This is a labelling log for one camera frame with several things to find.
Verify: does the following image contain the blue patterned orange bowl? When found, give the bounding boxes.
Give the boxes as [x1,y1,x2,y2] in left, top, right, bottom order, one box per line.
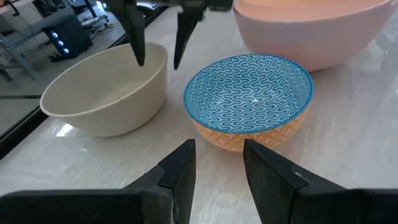
[183,53,315,153]

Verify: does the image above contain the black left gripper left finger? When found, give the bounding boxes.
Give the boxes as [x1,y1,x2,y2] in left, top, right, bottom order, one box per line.
[0,138,197,224]

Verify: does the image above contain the large pink bowl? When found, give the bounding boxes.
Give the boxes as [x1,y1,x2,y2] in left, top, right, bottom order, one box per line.
[232,0,398,73]

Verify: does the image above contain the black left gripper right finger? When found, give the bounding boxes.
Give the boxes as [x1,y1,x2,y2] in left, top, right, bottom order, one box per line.
[243,138,398,224]

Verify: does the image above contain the black computer tower blue lights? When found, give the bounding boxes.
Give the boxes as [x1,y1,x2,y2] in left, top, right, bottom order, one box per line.
[41,14,94,60]

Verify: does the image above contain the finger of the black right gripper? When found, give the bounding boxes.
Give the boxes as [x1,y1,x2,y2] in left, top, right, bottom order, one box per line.
[173,5,206,70]
[106,0,146,67]

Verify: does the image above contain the grey metal desk frame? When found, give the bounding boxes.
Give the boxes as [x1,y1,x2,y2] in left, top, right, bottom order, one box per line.
[0,6,76,81]

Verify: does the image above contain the cream plastic bowl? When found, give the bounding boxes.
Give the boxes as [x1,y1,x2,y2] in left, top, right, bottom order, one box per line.
[39,42,169,138]

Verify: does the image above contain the floor cables bundle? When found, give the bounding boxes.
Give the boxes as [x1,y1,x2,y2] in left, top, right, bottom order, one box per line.
[88,21,115,39]

